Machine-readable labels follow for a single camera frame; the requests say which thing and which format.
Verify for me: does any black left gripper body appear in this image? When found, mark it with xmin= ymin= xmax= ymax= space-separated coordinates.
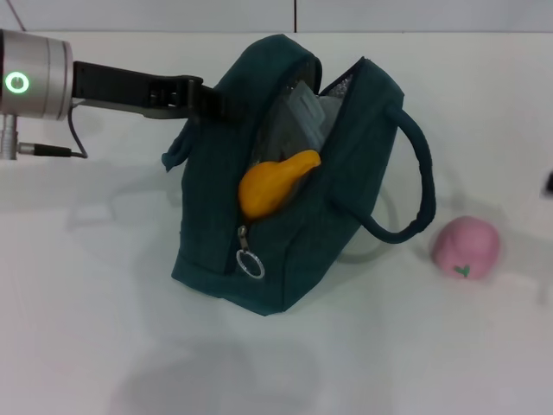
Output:
xmin=71 ymin=61 xmax=205 ymax=123

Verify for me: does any clear food container blue lid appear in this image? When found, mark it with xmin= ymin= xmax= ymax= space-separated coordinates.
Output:
xmin=258 ymin=84 xmax=334 ymax=161

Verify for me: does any yellow banana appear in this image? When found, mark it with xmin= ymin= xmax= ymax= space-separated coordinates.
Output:
xmin=238 ymin=149 xmax=323 ymax=222

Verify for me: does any pink toy peach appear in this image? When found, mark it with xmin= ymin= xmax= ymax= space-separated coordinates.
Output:
xmin=433 ymin=215 xmax=502 ymax=281

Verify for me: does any metal zipper pull ring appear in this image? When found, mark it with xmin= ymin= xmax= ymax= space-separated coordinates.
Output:
xmin=235 ymin=224 xmax=265 ymax=280

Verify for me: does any dark teal fabric bag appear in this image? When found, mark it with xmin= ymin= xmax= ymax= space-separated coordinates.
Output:
xmin=162 ymin=34 xmax=437 ymax=317

